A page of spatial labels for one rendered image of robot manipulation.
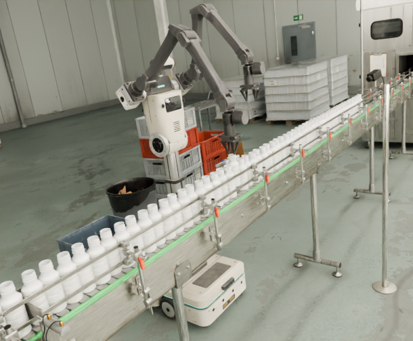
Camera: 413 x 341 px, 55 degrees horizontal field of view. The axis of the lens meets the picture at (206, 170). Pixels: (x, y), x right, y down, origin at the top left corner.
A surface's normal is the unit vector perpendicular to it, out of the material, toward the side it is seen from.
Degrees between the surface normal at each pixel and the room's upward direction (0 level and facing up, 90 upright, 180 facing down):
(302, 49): 90
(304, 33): 90
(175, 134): 90
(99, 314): 90
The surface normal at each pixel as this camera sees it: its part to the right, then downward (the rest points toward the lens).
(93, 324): 0.80, 0.07
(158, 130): -0.56, 0.47
